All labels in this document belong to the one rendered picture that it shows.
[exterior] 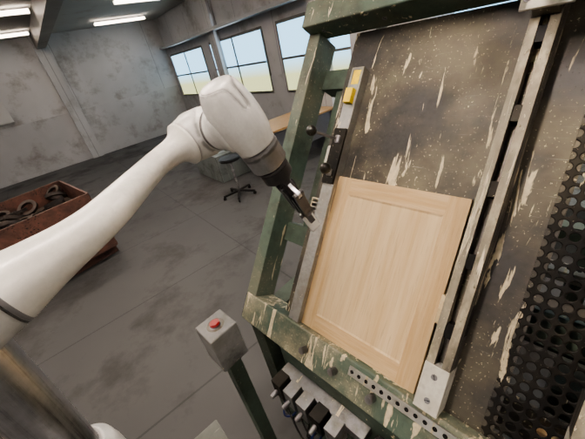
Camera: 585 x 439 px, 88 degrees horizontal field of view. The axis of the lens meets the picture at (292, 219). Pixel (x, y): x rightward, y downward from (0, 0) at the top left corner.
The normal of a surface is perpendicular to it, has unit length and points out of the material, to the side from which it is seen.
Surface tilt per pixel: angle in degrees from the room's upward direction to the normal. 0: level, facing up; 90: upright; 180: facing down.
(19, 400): 93
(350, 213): 55
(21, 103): 90
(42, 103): 90
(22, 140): 90
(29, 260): 50
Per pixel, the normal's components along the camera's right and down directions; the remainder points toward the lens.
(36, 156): 0.64, 0.29
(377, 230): -0.67, -0.10
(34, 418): 0.83, 0.18
